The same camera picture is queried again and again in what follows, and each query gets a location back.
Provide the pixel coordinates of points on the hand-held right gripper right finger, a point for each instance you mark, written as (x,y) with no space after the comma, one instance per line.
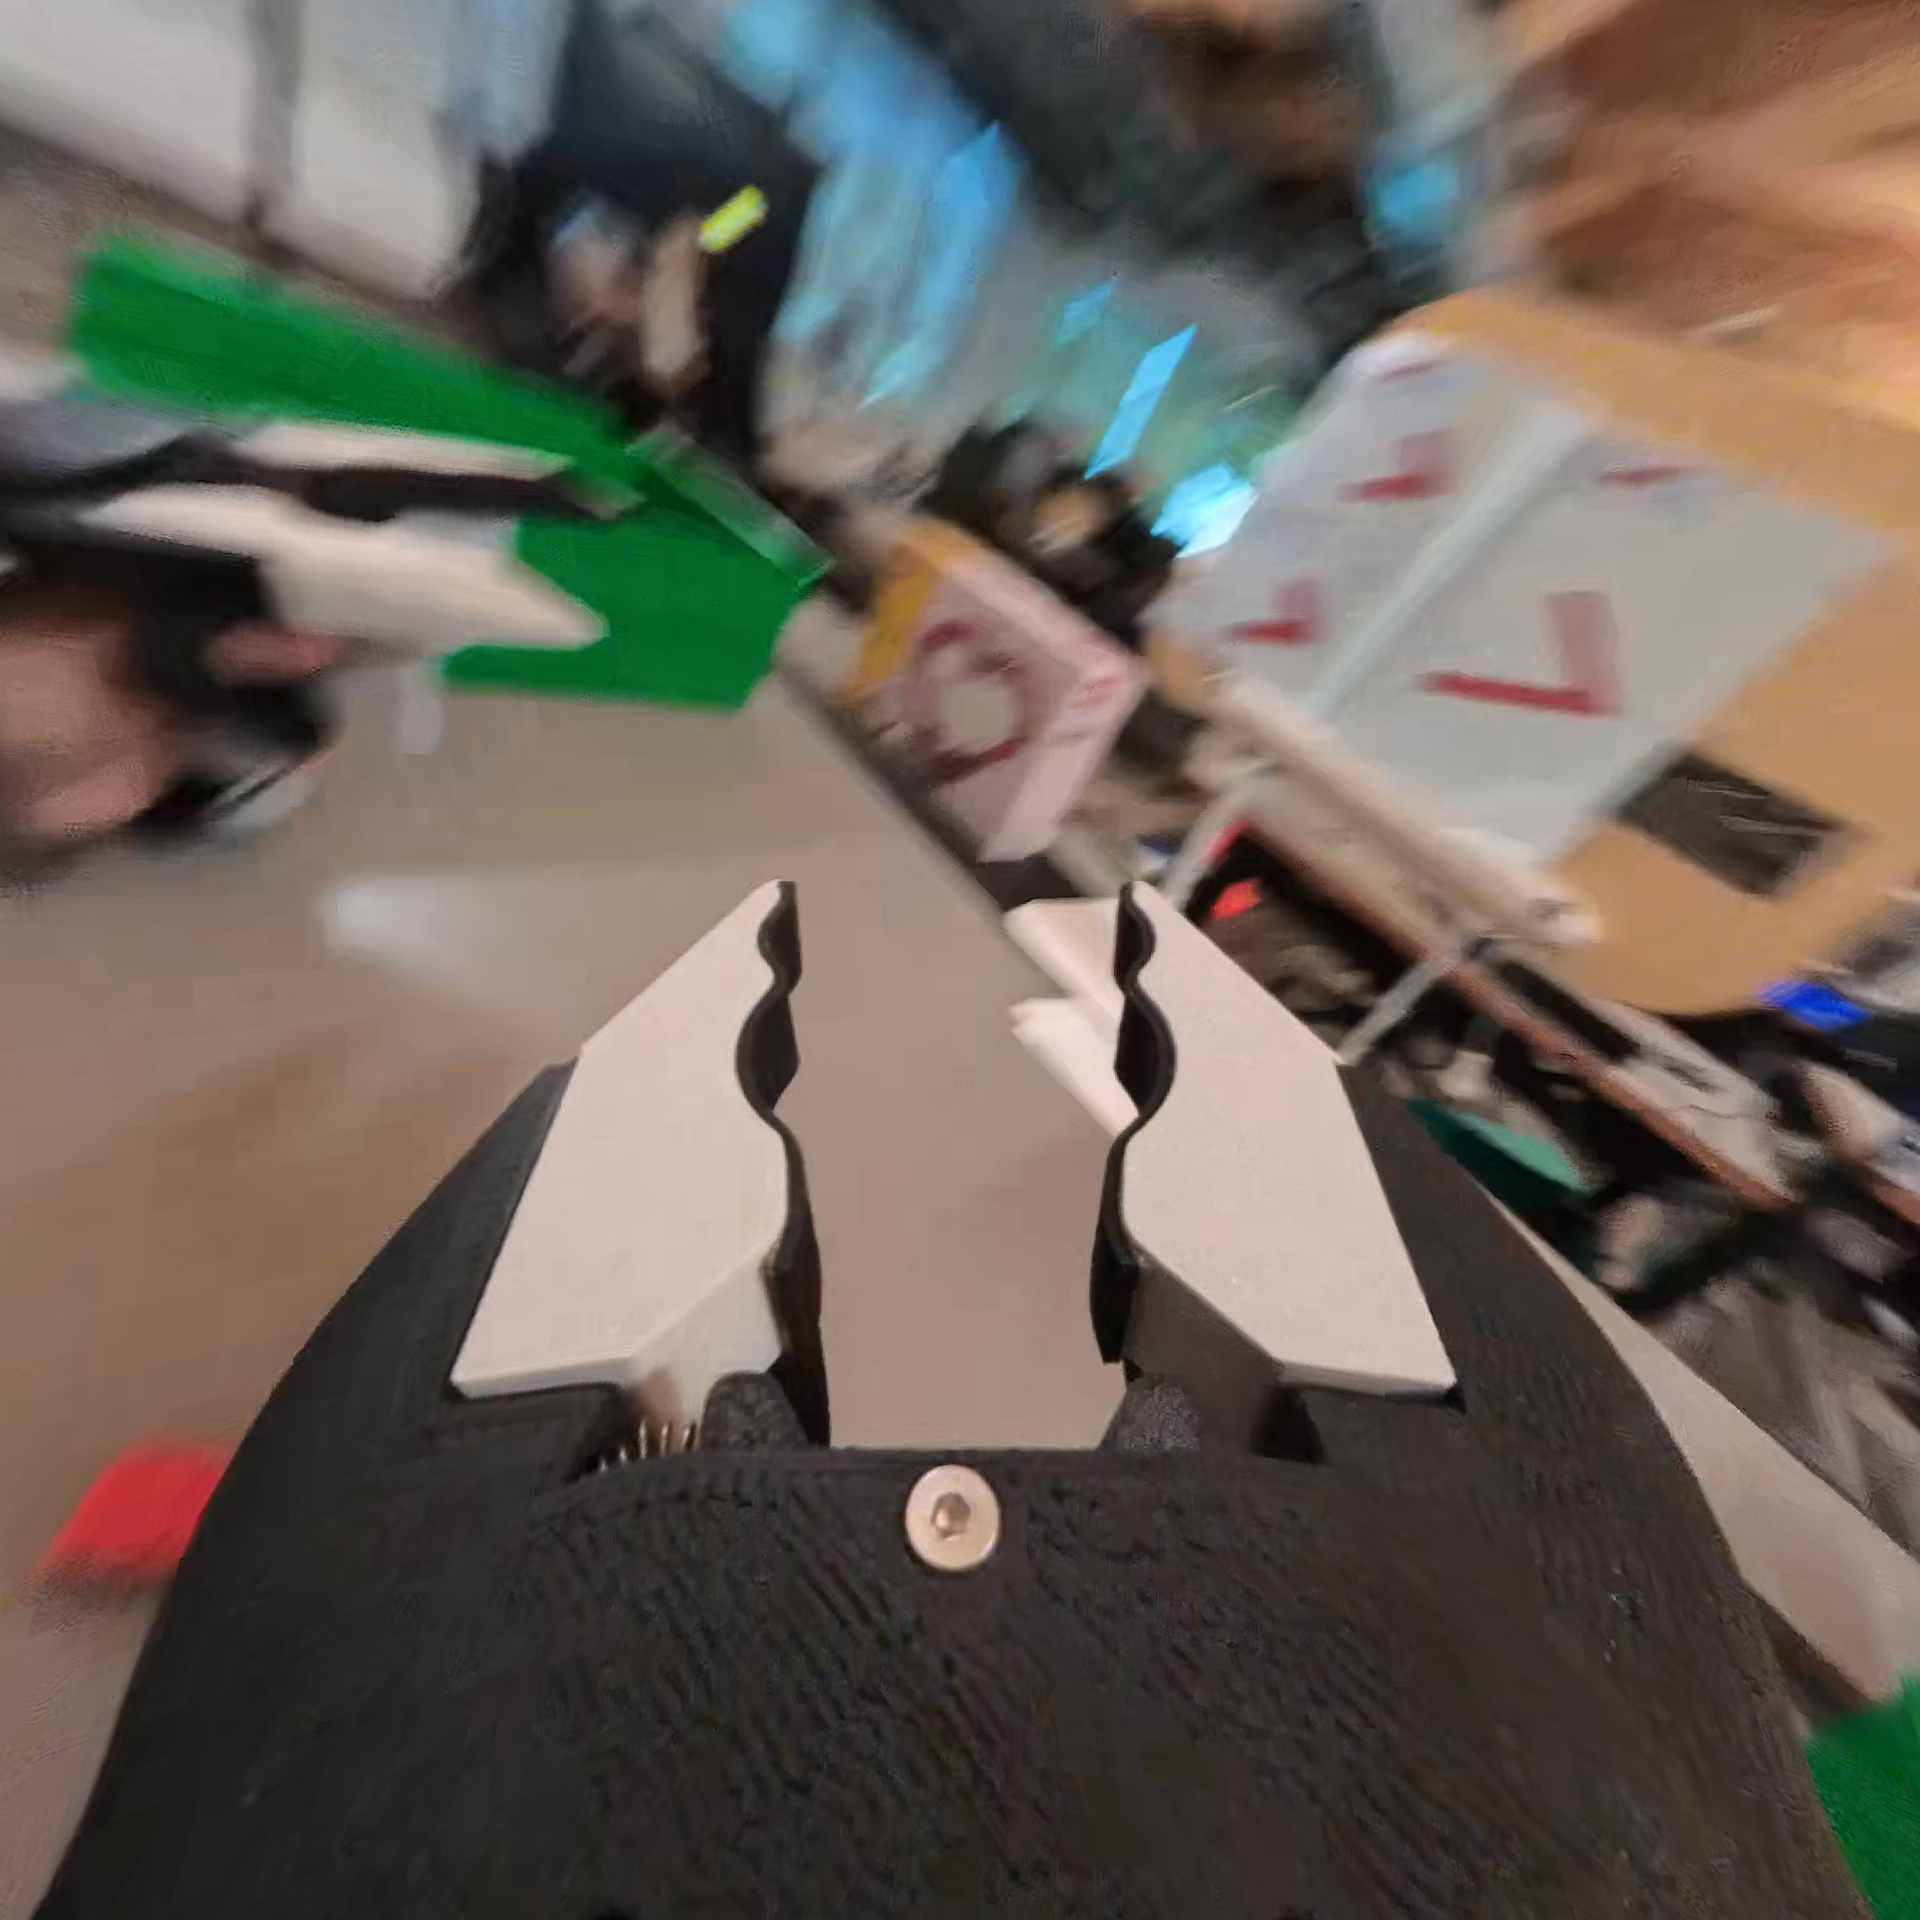
(1277,1200)

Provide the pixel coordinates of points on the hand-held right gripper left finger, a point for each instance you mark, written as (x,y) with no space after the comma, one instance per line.
(630,1200)

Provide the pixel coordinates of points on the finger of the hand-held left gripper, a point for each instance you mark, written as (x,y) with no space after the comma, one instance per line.
(390,580)
(405,447)

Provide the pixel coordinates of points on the green plastic bin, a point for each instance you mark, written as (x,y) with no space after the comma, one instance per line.
(675,616)

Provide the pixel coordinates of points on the pale blue instruction booklet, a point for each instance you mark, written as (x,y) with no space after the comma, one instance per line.
(1500,600)

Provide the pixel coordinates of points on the person's left hand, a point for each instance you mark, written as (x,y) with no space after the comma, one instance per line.
(77,720)

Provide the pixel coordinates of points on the white flat piece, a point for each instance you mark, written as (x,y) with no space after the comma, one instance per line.
(1065,960)

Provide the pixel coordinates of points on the pink white toy box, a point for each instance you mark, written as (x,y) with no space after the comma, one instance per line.
(1037,705)

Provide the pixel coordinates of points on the black label sticker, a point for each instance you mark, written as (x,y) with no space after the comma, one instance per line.
(1725,827)

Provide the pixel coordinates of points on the red toy brick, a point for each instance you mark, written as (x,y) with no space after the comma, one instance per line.
(136,1517)

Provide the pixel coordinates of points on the green plastic piece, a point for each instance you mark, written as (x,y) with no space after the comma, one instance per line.
(1876,1815)

